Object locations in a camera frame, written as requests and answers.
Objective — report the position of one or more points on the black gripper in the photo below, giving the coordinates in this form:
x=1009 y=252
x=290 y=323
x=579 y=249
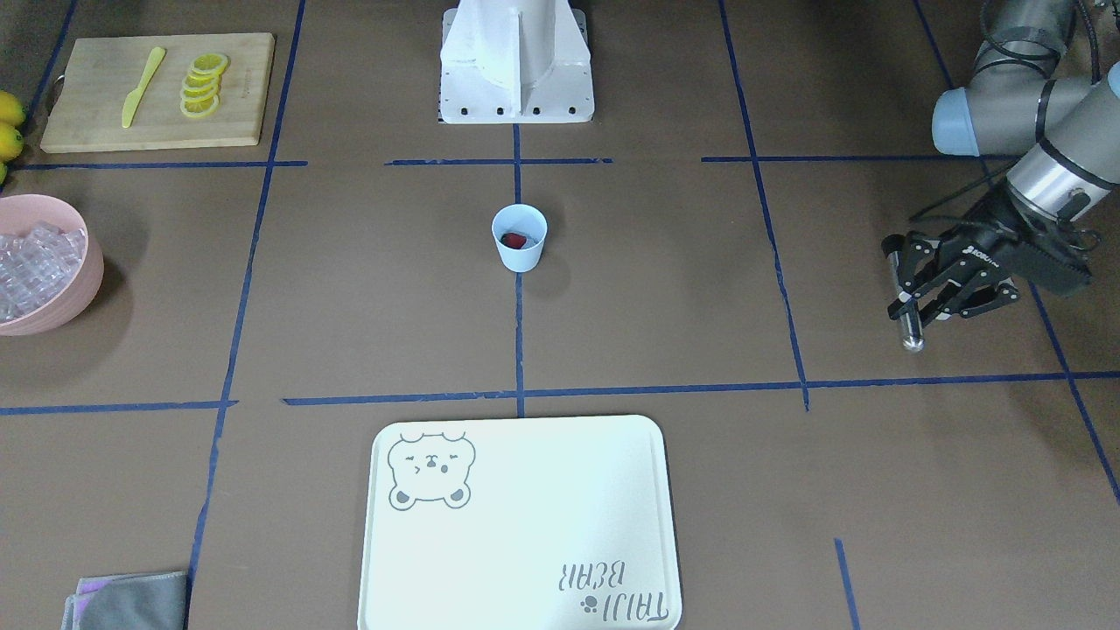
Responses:
x=986 y=238

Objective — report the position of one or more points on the red strawberry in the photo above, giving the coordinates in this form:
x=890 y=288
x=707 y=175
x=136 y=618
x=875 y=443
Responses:
x=513 y=240

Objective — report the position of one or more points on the steel muddler black tip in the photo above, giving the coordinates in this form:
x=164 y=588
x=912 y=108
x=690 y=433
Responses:
x=905 y=312

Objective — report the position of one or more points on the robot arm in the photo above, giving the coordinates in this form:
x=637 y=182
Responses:
x=1039 y=93

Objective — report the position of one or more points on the blue plastic cup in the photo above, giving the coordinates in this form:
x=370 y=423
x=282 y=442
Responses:
x=527 y=220

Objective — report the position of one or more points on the pile of ice cubes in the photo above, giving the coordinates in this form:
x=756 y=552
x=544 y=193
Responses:
x=37 y=266

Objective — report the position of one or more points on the white bear tray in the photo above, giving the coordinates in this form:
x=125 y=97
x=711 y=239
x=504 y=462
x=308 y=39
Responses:
x=520 y=523

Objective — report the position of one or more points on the lemon slices row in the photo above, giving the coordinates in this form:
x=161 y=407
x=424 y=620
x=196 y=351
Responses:
x=200 y=91

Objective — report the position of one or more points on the yellow plastic knife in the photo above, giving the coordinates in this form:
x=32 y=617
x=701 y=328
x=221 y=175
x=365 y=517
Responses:
x=134 y=97

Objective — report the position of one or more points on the wooden cutting board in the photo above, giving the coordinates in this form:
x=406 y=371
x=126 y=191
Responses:
x=101 y=71

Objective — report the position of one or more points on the grey folded cloth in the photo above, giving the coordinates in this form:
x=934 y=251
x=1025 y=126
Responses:
x=153 y=600

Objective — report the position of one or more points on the pink bowl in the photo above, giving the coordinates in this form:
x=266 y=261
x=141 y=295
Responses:
x=19 y=213

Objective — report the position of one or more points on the whole yellow lemon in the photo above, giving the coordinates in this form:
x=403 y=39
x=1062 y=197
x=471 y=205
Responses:
x=12 y=142
x=12 y=110

